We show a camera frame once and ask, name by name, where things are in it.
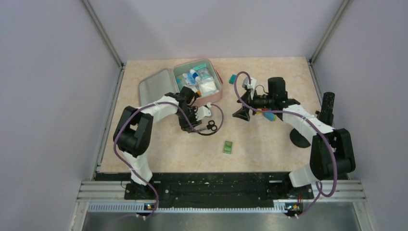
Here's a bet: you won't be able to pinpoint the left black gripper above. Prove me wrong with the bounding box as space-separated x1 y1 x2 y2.
177 107 202 132

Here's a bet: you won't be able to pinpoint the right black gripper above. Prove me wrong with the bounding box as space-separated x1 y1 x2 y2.
233 89 275 121

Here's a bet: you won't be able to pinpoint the black medical scissors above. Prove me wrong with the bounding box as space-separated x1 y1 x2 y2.
197 120 218 132

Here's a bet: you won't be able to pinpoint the white gauze packet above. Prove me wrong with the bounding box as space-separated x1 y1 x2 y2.
198 79 217 97

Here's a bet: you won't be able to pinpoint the white blue bandage roll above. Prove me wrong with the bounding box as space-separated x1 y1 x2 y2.
182 73 191 86

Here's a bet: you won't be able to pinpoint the clear bottle green label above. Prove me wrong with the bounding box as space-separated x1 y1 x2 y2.
190 69 201 82

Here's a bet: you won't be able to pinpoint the pink medicine kit case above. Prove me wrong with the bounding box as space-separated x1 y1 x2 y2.
138 59 223 106

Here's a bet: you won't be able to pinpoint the teal topped swab packet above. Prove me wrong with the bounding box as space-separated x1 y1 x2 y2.
193 64 212 79

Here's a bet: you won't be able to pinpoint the blue bandage strip packet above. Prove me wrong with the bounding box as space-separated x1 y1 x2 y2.
182 73 196 86

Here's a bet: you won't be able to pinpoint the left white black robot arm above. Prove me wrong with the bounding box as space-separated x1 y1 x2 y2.
113 87 212 199

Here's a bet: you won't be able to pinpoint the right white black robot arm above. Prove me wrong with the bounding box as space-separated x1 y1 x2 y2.
233 77 356 198

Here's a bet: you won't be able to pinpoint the colourful toy blocks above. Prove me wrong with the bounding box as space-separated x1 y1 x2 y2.
260 108 277 122

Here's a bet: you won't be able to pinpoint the small teal box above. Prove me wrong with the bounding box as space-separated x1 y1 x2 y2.
229 75 237 85

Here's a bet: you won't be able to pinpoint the small green box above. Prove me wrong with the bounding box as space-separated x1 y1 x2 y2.
223 141 233 154

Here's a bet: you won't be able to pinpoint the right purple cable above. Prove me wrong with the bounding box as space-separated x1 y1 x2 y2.
233 71 339 219

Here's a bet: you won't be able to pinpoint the purple cable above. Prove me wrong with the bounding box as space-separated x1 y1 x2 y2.
233 71 339 219
113 101 225 220

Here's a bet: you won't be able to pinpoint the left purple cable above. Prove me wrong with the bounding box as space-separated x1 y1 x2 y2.
113 101 225 220

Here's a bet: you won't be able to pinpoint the black stand with handle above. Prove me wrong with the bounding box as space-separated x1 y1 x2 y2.
287 92 335 148

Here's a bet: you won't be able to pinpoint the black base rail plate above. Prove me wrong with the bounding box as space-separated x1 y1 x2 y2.
95 172 314 210

